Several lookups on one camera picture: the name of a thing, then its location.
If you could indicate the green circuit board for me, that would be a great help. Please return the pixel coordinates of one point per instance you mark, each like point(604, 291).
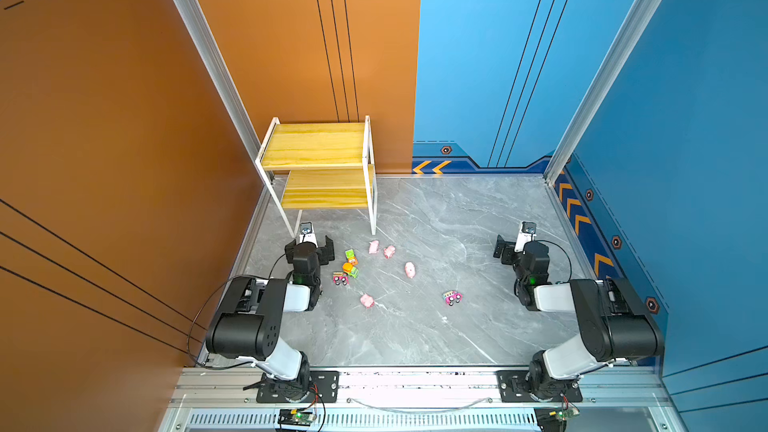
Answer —
point(555, 420)
point(295, 420)

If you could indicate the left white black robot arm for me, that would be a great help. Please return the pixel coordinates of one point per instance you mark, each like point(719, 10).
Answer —
point(247, 323)

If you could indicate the pink toy truck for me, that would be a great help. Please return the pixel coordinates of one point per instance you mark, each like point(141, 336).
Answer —
point(452, 297)
point(340, 278)

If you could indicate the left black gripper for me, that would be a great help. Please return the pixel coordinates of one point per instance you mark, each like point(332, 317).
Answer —
point(325, 249)

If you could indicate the aluminium front rail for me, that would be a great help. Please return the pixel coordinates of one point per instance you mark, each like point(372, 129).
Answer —
point(433, 387)

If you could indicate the right green circuit board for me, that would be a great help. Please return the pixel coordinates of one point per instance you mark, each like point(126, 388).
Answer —
point(555, 420)

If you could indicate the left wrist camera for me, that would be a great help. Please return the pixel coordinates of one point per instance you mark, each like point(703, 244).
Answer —
point(306, 233)

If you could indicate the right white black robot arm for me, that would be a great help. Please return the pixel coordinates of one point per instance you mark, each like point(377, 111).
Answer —
point(614, 325)

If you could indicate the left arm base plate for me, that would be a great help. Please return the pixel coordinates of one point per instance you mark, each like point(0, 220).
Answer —
point(323, 383)

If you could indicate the green orange dump truck toy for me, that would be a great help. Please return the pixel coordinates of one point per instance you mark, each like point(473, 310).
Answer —
point(351, 257)

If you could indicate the pink toy truck left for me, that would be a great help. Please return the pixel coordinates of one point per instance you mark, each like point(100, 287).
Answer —
point(340, 278)

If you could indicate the left green circuit board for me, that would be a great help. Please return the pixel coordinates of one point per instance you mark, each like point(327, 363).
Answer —
point(295, 420)

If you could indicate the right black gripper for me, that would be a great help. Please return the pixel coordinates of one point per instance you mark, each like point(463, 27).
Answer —
point(504, 249)

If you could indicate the white frame wooden shelf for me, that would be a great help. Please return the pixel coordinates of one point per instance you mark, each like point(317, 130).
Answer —
point(319, 166)

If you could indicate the orange green mixer truck toy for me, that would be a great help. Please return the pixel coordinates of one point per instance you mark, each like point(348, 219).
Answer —
point(350, 269)

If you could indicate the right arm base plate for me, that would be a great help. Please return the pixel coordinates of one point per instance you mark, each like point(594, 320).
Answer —
point(517, 386)

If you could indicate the pink toy truck right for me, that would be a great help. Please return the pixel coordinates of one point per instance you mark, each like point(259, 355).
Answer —
point(452, 297)

